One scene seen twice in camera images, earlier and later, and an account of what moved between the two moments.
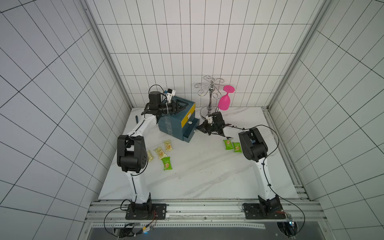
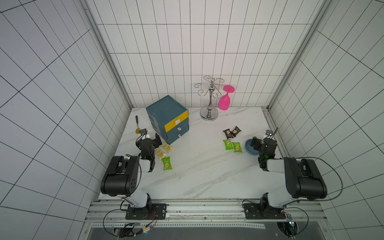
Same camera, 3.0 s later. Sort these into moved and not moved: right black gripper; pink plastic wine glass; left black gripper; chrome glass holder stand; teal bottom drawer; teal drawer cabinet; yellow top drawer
Moved: teal bottom drawer; left black gripper; yellow top drawer; teal drawer cabinet; right black gripper
Not moved: chrome glass holder stand; pink plastic wine glass
